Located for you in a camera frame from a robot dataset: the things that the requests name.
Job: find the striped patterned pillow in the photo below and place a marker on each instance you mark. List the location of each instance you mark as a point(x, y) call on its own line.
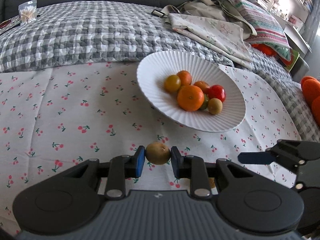
point(269, 31)

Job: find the white bookshelf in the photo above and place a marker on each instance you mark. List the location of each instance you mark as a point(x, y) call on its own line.
point(292, 16)

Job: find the cherry print tablecloth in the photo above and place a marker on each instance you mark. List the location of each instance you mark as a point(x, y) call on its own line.
point(56, 118)

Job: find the brown kiwi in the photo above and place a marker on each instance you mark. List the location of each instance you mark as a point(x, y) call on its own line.
point(215, 106)
point(157, 153)
point(212, 182)

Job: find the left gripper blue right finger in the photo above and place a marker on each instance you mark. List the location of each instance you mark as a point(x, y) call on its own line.
point(181, 165)

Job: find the grey checkered quilt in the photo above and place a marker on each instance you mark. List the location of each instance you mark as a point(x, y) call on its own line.
point(101, 31)

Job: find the dark red floral pouch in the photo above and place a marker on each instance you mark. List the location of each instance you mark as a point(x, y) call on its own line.
point(7, 25)

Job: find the green red book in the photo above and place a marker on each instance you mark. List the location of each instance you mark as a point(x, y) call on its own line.
point(289, 64)

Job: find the clear bag of swabs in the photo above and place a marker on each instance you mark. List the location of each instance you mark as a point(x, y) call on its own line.
point(28, 12)

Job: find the brown kiwi top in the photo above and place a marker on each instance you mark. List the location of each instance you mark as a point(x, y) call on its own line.
point(215, 106)

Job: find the beige canvas bag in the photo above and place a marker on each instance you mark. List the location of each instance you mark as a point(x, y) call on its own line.
point(223, 11)

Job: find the white ribbed plate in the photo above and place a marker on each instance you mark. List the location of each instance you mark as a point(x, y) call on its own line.
point(153, 70)

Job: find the green kiwi fruit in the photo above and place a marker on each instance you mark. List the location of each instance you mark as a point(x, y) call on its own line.
point(205, 103)

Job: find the small yellow orange fruit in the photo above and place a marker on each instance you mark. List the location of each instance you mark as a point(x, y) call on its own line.
point(172, 84)

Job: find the red tomato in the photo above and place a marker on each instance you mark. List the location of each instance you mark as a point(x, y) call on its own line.
point(218, 92)

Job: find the large orange mandarin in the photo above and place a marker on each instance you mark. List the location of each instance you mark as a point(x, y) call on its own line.
point(190, 98)

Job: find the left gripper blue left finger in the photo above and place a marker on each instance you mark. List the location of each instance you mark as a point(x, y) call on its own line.
point(134, 163)

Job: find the floral folded cloth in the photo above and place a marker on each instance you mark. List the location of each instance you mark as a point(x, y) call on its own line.
point(222, 37)

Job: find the orange fuzzy cushion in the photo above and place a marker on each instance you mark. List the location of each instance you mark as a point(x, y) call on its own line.
point(311, 91)

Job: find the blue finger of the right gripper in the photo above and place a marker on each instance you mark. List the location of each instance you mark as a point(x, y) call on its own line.
point(257, 158)

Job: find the orange plush under pillow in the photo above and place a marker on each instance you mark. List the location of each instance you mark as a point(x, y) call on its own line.
point(265, 49)

